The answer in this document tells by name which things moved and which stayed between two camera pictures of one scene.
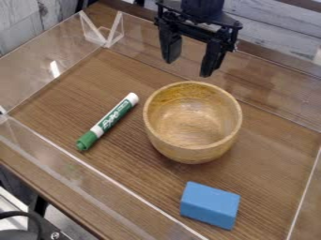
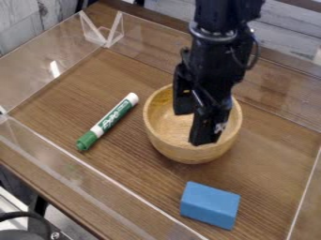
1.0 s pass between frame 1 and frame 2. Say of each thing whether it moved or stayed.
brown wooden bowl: stayed
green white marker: stayed
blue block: stayed
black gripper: moved
